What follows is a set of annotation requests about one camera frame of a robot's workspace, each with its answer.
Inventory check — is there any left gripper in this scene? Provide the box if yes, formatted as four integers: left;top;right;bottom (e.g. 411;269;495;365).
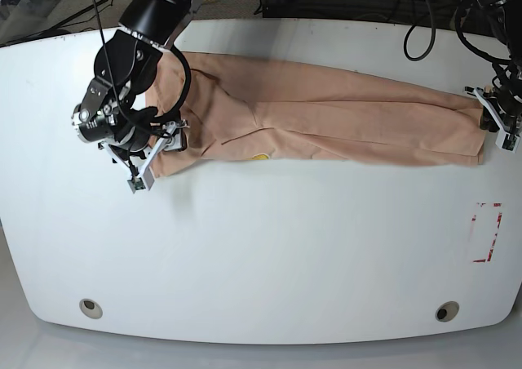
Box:
480;72;521;132

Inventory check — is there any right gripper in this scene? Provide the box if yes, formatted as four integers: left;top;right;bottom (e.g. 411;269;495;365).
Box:
72;105;188;161

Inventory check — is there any peach T-shirt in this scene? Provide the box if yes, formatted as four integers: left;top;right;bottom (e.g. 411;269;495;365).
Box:
152;52;485;177

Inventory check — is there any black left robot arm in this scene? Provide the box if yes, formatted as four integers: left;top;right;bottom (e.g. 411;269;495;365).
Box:
454;0;521;135

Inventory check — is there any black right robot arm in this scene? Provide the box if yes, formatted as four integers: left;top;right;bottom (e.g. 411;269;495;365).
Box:
72;0;204;162

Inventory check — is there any red tape marking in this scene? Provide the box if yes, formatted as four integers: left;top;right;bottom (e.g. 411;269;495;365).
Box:
467;202;503;264

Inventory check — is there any right table grommet hole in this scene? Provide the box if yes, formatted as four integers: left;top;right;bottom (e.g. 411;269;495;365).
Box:
436;301;460;322

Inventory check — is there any table grommet hole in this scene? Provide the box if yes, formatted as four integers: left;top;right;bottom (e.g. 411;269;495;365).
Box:
79;299;103;320
436;301;460;322

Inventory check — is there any left table grommet hole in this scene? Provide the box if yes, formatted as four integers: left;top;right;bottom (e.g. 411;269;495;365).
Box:
79;299;103;320

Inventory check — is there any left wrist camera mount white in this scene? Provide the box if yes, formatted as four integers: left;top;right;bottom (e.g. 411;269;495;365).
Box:
464;87;521;153

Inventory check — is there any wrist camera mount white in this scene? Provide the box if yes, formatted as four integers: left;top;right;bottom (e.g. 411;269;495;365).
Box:
464;87;521;153
98;119;189;193

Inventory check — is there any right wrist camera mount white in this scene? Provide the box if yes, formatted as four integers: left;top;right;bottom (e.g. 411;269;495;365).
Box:
98;119;189;193

